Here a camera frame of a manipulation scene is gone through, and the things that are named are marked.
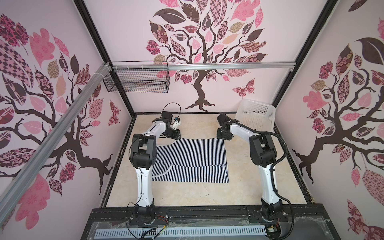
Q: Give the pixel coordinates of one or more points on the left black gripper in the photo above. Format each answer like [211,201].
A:
[176,132]

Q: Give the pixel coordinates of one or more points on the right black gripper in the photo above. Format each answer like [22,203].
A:
[218,136]

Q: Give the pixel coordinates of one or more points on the blue white striped tank top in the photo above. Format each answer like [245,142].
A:
[192,161]

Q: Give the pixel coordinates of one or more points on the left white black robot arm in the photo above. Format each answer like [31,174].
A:
[143,156]

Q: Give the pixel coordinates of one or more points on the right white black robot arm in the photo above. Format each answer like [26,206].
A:
[263,154]

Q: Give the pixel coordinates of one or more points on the white plastic laundry basket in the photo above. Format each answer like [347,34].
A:
[256,115]

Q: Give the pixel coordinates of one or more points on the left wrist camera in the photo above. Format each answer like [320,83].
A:
[169,119]

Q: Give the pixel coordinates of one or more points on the black wire mesh basket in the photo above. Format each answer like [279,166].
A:
[138,77]

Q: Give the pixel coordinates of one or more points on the back aluminium rail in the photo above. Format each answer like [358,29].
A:
[219,66]

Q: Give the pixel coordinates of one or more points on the aluminium rail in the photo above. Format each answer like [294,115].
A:
[219,66]
[24,178]

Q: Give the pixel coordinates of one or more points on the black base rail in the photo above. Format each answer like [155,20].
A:
[252,213]

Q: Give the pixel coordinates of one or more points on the white slotted cable duct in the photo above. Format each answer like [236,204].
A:
[179,232]

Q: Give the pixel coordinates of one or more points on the left aluminium rail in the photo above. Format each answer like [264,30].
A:
[24,178]

